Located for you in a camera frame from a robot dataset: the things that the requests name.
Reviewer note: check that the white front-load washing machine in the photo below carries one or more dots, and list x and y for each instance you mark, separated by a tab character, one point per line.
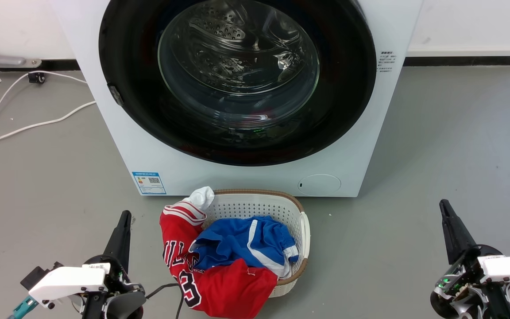
237	177

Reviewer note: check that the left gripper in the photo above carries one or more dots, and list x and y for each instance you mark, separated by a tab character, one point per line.
124	305

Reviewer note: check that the round white filter cover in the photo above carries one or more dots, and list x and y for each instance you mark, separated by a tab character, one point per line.
319	184

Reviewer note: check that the black round glass washer door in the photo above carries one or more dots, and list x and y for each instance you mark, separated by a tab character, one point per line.
126	44

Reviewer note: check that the small black text sticker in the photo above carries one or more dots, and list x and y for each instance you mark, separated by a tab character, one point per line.
388	62

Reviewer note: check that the blue energy label sticker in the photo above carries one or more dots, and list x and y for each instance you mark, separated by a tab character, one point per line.
148	183

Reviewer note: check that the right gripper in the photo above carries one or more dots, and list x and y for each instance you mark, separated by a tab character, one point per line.
463	283

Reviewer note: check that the white sock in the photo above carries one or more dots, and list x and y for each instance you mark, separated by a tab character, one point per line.
202	197

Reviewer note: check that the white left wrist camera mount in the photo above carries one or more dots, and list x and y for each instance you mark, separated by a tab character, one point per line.
69	281

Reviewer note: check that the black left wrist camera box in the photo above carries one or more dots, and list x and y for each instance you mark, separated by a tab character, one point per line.
38	274

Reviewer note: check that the blue shorts with white stripe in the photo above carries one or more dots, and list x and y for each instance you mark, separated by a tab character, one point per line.
237	239

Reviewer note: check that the white perforated laundry basket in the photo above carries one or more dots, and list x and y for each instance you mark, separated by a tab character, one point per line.
255	206

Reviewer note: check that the red basketball jersey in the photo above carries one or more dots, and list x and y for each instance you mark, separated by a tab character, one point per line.
228	292

